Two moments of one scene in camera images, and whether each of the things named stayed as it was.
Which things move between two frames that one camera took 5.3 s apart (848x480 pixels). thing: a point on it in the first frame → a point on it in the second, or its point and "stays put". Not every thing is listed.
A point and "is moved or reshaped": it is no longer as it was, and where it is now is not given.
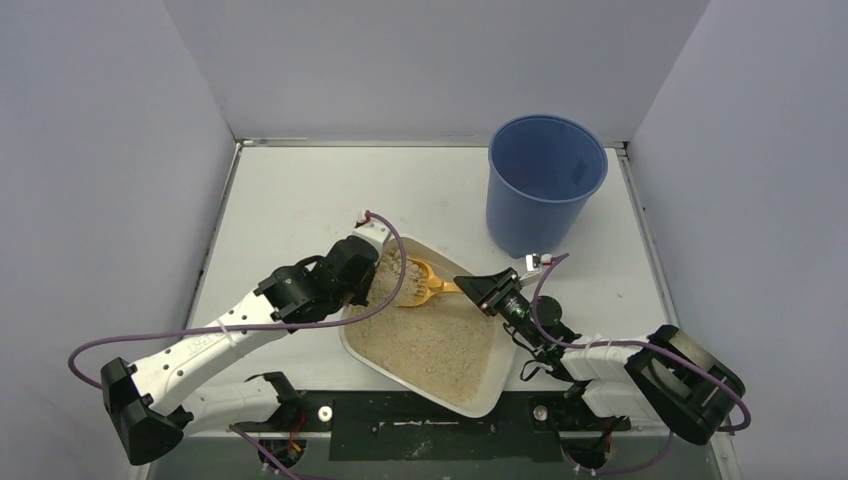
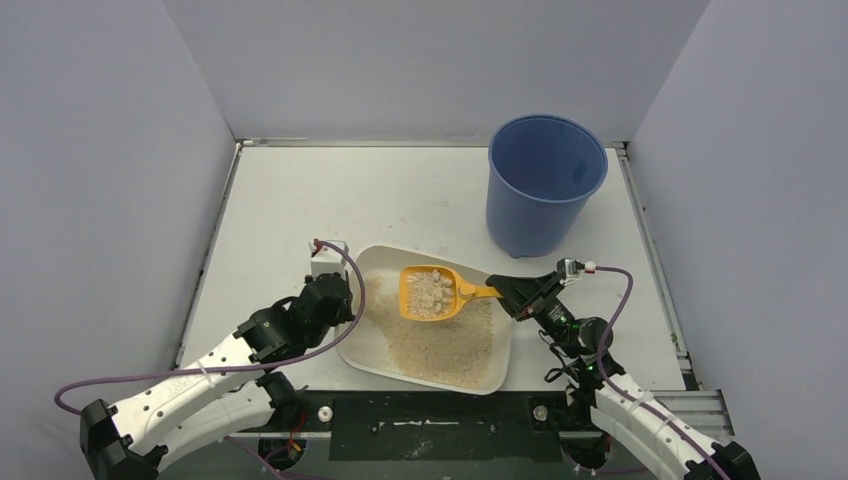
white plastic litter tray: [501, 370] → [467, 349]
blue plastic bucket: [541, 172] stays put
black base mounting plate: [369, 426] stays put
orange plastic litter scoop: [428, 285] is moved or reshaped
